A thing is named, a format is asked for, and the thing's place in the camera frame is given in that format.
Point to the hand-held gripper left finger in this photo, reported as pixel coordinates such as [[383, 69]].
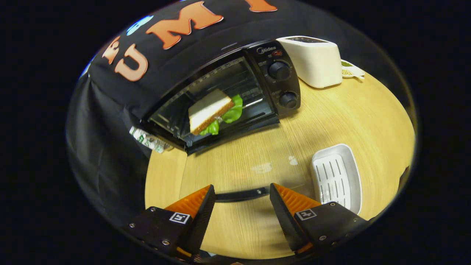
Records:
[[202, 217]]

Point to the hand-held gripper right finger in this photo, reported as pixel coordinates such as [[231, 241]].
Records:
[[285, 217]]

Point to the bread and lettuce sandwich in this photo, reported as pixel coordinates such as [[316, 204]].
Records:
[[208, 110]]

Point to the black toaster oven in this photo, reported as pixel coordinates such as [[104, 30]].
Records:
[[279, 84]]

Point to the white pop-up toaster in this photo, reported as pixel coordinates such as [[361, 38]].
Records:
[[316, 62]]

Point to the white plastic tray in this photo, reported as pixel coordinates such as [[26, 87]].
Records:
[[336, 176]]

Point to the white green label packet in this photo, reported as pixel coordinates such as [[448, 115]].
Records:
[[147, 139]]

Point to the white divided bean dish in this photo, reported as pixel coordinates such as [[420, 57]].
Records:
[[351, 70]]

